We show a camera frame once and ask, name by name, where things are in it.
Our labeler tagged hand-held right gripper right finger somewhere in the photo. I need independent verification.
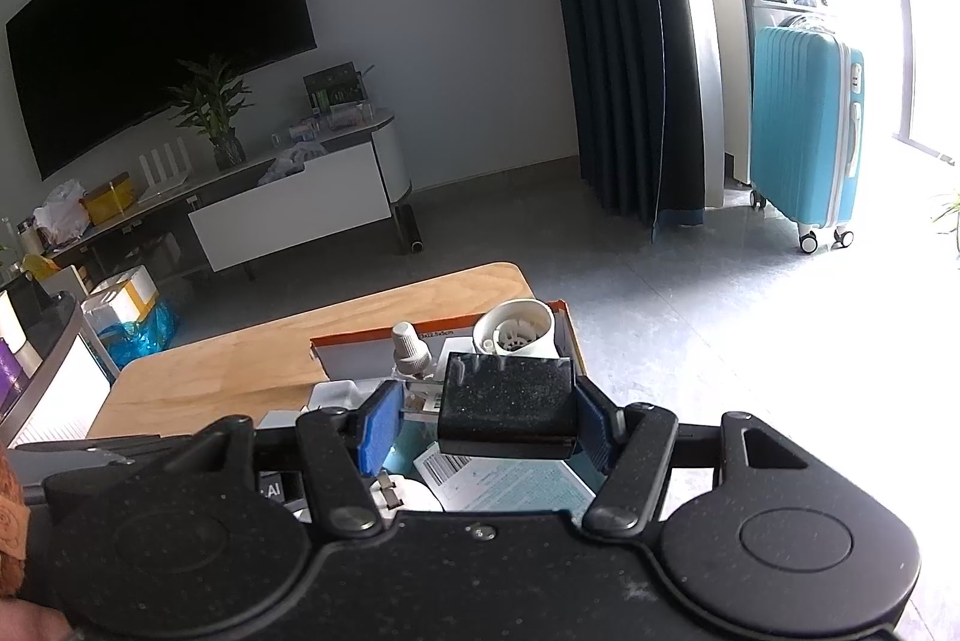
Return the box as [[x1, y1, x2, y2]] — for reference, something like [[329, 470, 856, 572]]
[[574, 378, 830, 535]]

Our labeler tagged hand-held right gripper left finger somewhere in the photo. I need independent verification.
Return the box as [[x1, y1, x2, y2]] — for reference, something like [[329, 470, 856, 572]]
[[127, 378, 407, 535]]

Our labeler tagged small white charger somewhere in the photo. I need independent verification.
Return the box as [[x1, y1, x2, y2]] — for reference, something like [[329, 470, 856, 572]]
[[309, 380, 376, 417]]

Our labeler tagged orange cardboard box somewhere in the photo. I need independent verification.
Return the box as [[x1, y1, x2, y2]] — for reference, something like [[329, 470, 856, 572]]
[[310, 298, 582, 387]]

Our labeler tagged small clear bottle white cap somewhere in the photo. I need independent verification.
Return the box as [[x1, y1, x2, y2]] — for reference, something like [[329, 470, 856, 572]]
[[390, 321, 445, 418]]

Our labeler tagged black charger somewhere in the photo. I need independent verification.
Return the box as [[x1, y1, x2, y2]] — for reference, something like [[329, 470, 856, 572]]
[[436, 352, 577, 460]]

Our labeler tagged teal box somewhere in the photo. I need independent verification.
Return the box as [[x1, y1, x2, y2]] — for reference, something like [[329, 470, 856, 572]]
[[412, 442, 608, 513]]

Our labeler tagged white plug-in vaporizer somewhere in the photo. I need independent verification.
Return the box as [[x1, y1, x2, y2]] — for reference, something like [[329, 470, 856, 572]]
[[472, 298, 563, 361]]

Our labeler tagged person's left hand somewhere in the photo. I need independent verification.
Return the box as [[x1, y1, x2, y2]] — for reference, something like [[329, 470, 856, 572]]
[[0, 600, 76, 641]]

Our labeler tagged curved ribbed side table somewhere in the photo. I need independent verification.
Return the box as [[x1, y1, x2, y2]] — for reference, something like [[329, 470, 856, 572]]
[[0, 269, 121, 451]]

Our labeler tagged purple round tin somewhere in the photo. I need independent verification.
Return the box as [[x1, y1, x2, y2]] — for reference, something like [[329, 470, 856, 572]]
[[0, 342, 19, 415]]

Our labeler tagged white pot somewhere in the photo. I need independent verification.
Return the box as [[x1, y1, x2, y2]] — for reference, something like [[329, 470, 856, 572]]
[[0, 290, 42, 379]]

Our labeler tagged yellow white tissue package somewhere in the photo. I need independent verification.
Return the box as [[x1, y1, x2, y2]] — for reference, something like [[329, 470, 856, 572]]
[[81, 266, 160, 327]]

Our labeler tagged white television cabinet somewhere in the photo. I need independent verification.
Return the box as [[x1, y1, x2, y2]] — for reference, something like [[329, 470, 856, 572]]
[[37, 107, 413, 278]]

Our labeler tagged white plastic bag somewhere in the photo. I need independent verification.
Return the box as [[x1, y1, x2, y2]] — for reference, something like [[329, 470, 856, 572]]
[[34, 179, 91, 244]]

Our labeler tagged yellow box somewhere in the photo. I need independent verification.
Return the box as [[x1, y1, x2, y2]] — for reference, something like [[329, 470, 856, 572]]
[[81, 174, 140, 226]]

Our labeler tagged pale blue plastic bag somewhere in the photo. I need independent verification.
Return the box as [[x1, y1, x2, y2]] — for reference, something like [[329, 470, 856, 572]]
[[259, 140, 327, 184]]

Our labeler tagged white router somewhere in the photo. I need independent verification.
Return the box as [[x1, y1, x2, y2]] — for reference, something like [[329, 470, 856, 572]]
[[139, 137, 192, 196]]

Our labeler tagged clear plastic box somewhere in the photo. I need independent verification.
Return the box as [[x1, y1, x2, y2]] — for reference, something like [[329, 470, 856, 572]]
[[289, 104, 376, 136]]

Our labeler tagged dark picture box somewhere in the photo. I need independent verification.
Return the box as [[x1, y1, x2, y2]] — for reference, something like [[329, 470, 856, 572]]
[[304, 62, 368, 113]]

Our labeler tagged teal suitcase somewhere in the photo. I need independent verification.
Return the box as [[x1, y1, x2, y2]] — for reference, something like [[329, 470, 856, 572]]
[[750, 26, 865, 256]]

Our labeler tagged bamboo plant in glass vase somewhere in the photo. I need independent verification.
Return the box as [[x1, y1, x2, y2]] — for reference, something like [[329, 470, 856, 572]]
[[161, 54, 256, 171]]

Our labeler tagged dark curtain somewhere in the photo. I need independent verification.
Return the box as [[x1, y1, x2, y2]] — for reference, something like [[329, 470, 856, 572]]
[[534, 0, 710, 241]]

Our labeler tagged black wall television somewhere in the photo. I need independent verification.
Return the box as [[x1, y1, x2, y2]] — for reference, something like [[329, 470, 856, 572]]
[[6, 0, 317, 181]]

